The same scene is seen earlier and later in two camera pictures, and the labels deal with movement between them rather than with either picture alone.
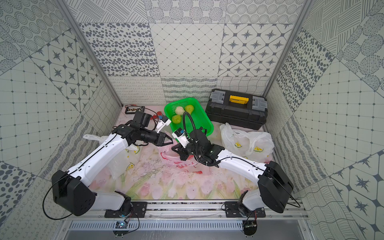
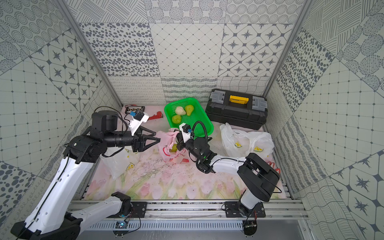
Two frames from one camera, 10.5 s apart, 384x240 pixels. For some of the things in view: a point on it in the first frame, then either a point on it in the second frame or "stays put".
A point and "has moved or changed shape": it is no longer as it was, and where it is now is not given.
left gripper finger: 164,135 -> 141,128
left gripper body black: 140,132 -> 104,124
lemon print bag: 256,146 stays put
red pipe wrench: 159,115 stays put
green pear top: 189,108 stays put
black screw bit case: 132,109 stays put
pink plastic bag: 191,165 has moved or changed shape
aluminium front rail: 274,210 stays put
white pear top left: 179,110 stays put
